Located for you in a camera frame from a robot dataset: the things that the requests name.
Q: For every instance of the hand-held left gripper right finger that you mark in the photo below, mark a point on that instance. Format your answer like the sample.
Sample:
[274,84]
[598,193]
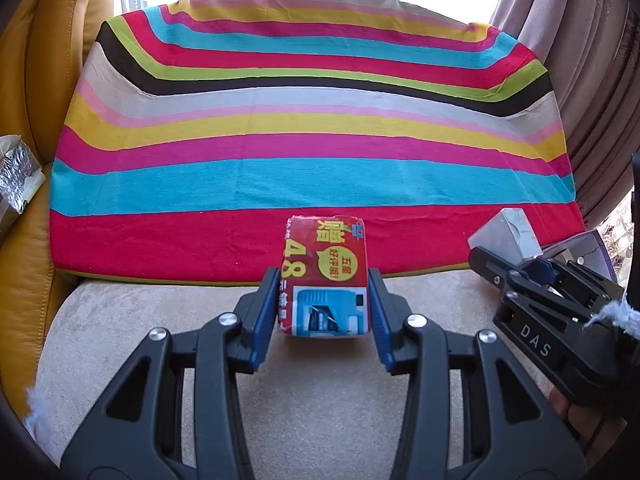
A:
[380,325]

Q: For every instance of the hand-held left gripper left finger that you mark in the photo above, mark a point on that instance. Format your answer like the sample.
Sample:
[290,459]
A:
[262,325]

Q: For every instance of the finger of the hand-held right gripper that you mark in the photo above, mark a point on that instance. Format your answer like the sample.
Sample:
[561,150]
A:
[495,272]
[545,271]

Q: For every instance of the silver grey box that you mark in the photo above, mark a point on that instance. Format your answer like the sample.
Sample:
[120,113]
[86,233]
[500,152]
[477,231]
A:
[505,232]

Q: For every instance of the red box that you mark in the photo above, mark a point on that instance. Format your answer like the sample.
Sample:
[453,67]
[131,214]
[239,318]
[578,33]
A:
[320,270]

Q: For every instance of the person's right hand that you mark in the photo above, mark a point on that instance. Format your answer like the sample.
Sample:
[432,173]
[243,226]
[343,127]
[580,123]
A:
[585,420]

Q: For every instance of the white fluffy sleeve cuff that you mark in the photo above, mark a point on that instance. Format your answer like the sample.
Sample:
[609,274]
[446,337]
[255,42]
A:
[35,410]
[617,312]

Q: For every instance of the rainbow striped blanket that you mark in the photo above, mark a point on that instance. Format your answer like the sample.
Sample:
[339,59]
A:
[300,160]

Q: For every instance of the beige pleated curtain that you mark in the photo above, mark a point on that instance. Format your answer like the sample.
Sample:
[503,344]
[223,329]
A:
[575,60]

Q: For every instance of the crumpled foil packet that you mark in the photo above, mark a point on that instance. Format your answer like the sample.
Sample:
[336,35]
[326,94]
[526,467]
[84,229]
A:
[20,170]

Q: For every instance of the yellow leather sofa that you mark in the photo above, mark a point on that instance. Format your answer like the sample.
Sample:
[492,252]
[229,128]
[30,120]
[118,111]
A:
[50,60]

